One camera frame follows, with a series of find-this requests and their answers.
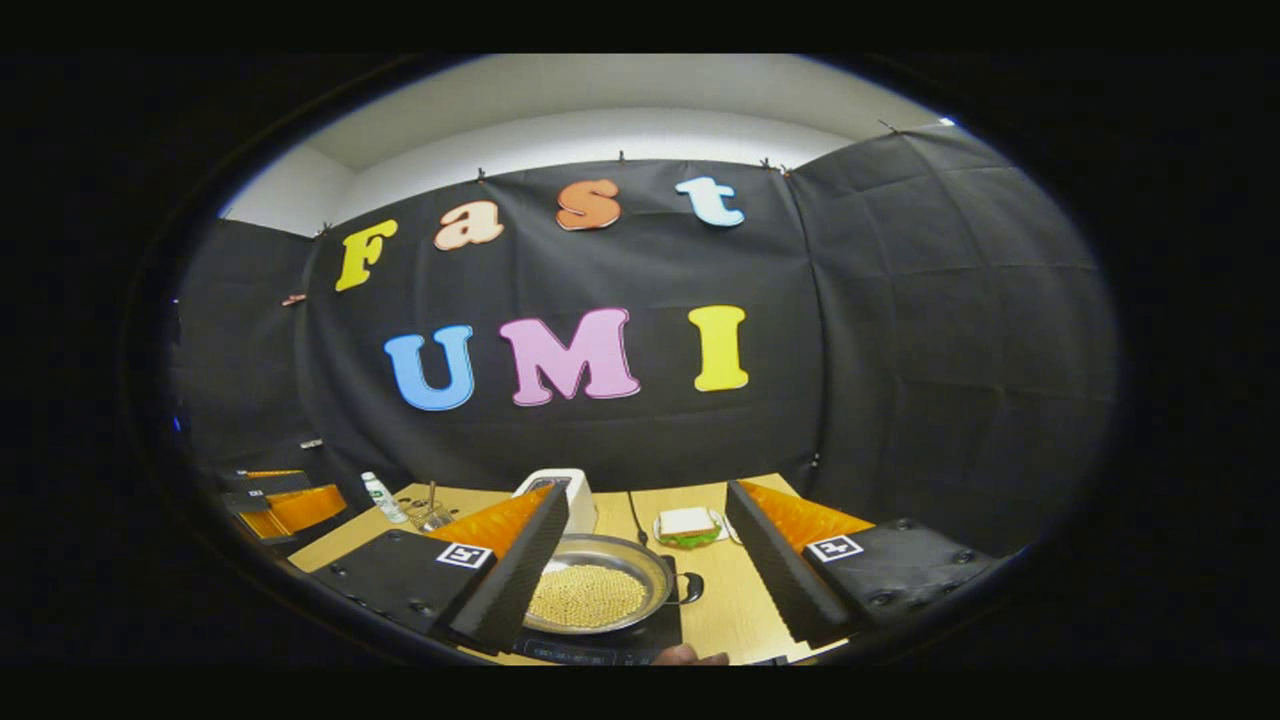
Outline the pile of yellow soybeans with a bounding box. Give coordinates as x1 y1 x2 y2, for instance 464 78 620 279
527 564 650 630

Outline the steel pot with black handles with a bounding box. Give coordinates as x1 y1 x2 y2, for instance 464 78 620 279
522 533 706 638

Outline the black induction cooktop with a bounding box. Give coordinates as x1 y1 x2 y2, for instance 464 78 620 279
510 555 687 667

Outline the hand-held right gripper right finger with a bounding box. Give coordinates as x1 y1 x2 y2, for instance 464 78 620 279
725 479 1001 651

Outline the white bottle with green label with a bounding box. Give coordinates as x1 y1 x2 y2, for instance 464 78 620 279
361 472 410 526

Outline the white plate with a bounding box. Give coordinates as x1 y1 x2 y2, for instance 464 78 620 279
652 512 730 551

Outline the white toaster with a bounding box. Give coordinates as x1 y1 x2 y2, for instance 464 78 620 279
512 468 599 536

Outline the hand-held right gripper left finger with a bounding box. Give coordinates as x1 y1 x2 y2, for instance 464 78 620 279
315 483 571 653

